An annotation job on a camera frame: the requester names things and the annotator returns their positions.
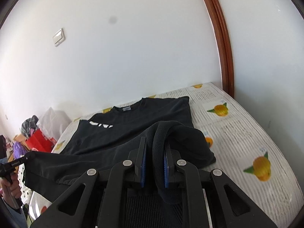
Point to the white plastic bag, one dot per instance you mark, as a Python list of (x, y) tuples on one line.
[(53, 123)]

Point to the person's left hand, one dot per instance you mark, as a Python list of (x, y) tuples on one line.
[(11, 189)]

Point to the black t-shirt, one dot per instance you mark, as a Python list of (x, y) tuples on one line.
[(123, 142)]

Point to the red shopping bag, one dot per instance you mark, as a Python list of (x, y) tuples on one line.
[(39, 142)]

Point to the purple bag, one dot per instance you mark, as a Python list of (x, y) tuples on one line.
[(18, 150)]

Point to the blue denim sleeve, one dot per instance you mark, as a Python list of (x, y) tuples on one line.
[(10, 217)]

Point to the brown wooden door frame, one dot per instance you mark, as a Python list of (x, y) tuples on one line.
[(223, 44)]

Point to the fruit print tablecloth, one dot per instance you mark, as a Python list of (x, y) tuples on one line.
[(242, 149)]

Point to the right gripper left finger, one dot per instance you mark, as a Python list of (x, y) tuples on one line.
[(138, 158)]

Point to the plaid cloth bundle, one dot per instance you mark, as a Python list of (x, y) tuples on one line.
[(29, 126)]

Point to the white wall switch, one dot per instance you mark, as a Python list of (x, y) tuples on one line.
[(59, 37)]

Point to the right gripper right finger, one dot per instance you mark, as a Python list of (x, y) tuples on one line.
[(171, 175)]

